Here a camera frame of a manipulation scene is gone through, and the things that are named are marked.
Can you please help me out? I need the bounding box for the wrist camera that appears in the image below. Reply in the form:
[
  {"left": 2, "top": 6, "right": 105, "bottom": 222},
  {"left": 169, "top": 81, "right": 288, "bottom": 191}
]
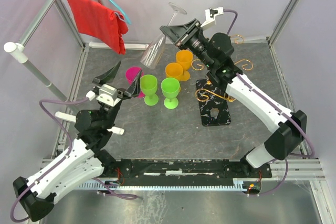
[
  {"left": 86, "top": 84, "right": 121, "bottom": 107},
  {"left": 201, "top": 7, "right": 224, "bottom": 30}
]

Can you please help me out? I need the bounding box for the red cloth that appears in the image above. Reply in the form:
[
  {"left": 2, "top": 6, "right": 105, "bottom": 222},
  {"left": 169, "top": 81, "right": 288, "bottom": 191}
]
[{"left": 67, "top": 0, "right": 128, "bottom": 55}]

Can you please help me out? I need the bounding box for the green plastic goblet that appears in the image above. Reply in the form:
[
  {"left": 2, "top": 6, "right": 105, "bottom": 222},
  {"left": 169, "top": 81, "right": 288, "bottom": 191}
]
[
  {"left": 161, "top": 77, "right": 180, "bottom": 109},
  {"left": 140, "top": 74, "right": 159, "bottom": 106}
]

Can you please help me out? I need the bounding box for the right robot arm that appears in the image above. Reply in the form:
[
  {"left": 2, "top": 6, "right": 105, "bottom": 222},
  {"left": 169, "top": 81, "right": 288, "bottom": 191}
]
[{"left": 160, "top": 19, "right": 307, "bottom": 177}]

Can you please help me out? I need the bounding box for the clear champagne flute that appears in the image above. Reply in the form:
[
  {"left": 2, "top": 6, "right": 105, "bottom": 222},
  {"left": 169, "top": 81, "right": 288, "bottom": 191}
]
[{"left": 140, "top": 2, "right": 187, "bottom": 69}]

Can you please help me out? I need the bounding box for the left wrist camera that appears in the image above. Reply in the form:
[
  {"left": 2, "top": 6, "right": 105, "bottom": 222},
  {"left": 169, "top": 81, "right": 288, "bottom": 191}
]
[{"left": 86, "top": 84, "right": 121, "bottom": 107}]

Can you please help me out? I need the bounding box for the green plastic goblet right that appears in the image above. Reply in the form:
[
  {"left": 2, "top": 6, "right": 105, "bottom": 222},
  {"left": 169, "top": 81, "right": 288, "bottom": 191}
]
[{"left": 161, "top": 77, "right": 180, "bottom": 109}]

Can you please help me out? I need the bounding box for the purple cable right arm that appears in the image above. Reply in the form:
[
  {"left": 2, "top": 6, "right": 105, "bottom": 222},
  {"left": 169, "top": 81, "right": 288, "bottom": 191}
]
[{"left": 223, "top": 8, "right": 316, "bottom": 197}]

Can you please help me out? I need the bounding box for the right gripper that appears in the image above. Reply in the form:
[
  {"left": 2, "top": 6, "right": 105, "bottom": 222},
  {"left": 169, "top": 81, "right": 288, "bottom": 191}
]
[{"left": 161, "top": 18, "right": 215, "bottom": 69}]

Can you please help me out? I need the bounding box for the pink plastic goblet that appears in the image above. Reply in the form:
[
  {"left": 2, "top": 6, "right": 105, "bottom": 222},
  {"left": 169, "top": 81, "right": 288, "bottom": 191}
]
[{"left": 125, "top": 66, "right": 145, "bottom": 99}]

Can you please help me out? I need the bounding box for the white cable duct strip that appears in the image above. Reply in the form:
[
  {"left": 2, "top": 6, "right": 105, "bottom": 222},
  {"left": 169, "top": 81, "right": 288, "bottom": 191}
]
[{"left": 75, "top": 179, "right": 247, "bottom": 192}]

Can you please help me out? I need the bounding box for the gold wire wine glass rack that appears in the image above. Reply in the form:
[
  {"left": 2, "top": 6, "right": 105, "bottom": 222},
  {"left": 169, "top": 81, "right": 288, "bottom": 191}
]
[{"left": 191, "top": 33, "right": 243, "bottom": 126}]

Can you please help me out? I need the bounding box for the orange plastic goblet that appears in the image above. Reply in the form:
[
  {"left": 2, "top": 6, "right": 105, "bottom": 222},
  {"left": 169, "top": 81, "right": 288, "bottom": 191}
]
[
  {"left": 165, "top": 62, "right": 183, "bottom": 81},
  {"left": 176, "top": 50, "right": 193, "bottom": 81}
]

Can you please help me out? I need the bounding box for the orange plastic goblet front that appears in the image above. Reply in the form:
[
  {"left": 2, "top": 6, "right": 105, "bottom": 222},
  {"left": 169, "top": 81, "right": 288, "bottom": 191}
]
[{"left": 165, "top": 62, "right": 183, "bottom": 81}]

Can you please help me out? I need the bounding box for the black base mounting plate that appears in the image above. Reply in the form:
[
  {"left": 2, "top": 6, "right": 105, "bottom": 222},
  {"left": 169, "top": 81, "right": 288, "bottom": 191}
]
[{"left": 100, "top": 159, "right": 272, "bottom": 186}]

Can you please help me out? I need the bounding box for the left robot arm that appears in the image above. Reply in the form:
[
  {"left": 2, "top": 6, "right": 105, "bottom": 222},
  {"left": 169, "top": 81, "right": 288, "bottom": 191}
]
[{"left": 10, "top": 62, "right": 142, "bottom": 223}]

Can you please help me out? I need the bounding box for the white stand foot front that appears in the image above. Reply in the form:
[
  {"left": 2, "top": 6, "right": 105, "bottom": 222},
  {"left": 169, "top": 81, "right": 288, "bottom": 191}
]
[{"left": 54, "top": 111, "right": 125, "bottom": 135}]

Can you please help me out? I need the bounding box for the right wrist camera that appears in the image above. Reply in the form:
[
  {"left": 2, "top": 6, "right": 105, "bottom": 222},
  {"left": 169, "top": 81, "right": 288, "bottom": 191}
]
[{"left": 201, "top": 7, "right": 224, "bottom": 30}]

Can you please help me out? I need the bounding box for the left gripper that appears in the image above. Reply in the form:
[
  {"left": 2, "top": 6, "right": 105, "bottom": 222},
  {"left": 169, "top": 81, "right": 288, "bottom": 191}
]
[{"left": 94, "top": 60, "right": 143, "bottom": 129}]

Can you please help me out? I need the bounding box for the grey clothes stand pole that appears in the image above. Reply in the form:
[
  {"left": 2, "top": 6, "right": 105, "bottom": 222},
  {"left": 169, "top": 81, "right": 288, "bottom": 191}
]
[{"left": 4, "top": 0, "right": 84, "bottom": 102}]

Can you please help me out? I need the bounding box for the green plastic goblet left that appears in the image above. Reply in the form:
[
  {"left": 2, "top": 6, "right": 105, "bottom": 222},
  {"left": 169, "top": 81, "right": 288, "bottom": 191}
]
[{"left": 140, "top": 74, "right": 159, "bottom": 106}]

